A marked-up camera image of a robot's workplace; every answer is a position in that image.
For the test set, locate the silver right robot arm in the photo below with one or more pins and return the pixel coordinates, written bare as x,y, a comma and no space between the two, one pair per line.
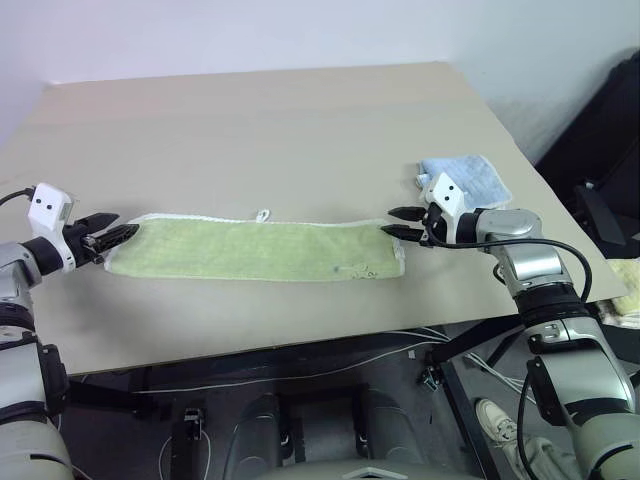
560,320

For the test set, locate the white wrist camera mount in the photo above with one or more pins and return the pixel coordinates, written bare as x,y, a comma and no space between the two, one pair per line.
448,196
46,210

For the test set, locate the black table frame bar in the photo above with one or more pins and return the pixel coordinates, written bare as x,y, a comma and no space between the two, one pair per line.
475,337

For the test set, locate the folded blue towel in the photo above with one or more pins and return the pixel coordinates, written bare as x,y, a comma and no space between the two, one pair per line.
480,177

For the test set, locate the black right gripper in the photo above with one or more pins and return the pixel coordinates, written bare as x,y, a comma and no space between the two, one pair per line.
434,222

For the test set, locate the green towel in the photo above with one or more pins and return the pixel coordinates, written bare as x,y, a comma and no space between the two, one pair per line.
250,250

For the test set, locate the patterned white cloth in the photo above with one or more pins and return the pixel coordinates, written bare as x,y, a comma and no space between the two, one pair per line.
622,312

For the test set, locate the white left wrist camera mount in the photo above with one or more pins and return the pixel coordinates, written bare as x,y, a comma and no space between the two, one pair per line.
46,210

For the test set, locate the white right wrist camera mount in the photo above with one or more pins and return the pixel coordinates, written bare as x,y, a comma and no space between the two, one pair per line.
448,196

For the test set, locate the dark rounded robot leg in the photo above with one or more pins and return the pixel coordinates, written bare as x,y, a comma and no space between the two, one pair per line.
272,425
395,422

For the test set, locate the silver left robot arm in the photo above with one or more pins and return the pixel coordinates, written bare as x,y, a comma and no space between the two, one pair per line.
20,360

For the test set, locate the black chair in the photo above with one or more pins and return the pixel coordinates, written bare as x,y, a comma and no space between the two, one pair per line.
600,150

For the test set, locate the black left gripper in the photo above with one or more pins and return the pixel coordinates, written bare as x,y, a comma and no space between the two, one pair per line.
80,242

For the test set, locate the pale yellow cloth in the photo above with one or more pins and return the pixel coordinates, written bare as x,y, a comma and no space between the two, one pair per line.
629,277

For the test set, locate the white sneaker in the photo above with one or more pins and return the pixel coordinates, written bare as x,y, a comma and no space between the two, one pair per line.
495,420

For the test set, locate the grey trouser leg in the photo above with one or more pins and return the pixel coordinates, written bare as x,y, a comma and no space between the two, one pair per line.
540,460

